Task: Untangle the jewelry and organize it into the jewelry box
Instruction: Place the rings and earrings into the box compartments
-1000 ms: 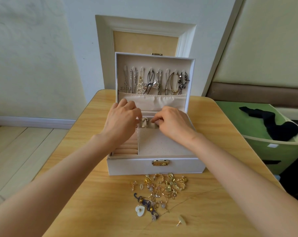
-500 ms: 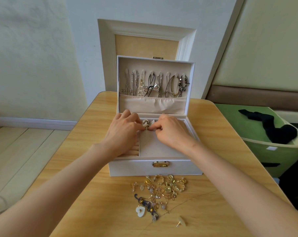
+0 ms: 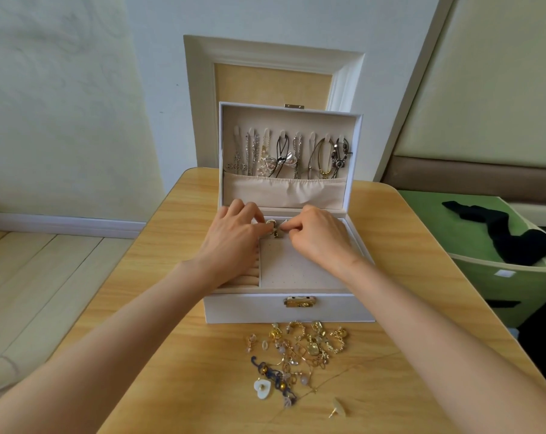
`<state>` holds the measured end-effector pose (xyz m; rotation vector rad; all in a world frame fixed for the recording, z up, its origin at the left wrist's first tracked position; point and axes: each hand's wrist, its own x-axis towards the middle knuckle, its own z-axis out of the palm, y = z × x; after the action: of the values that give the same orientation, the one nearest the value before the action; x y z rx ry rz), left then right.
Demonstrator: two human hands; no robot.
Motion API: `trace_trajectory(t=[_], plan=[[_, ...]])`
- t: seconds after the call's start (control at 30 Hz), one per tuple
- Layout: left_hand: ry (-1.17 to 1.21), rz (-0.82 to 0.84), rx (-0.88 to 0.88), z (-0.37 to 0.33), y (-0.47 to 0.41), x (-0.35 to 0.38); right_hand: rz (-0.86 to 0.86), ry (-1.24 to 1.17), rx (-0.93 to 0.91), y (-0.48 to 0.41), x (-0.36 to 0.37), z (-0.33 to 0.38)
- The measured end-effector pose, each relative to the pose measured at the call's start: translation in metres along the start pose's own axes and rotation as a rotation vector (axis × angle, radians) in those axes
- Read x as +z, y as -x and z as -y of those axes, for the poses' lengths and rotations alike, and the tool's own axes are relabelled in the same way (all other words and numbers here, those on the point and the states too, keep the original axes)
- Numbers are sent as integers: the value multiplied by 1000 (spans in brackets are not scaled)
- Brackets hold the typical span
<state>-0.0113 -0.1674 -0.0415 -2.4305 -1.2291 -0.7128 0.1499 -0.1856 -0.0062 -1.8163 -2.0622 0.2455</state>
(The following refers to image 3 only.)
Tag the person's right hand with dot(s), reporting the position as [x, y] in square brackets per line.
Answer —
[320, 239]

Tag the person's left hand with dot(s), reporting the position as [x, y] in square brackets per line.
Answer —
[229, 244]

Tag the white jewelry box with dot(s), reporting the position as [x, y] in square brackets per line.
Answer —
[300, 271]

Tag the small earrings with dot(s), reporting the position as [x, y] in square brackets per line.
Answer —
[300, 343]

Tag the person's left forearm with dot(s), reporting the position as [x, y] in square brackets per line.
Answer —
[101, 366]

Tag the person's right forearm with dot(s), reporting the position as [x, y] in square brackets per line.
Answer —
[463, 357]

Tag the black cloth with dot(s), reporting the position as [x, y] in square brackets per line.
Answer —
[513, 237]

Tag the beige padded wall panel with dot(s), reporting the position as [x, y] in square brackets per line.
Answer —
[490, 86]

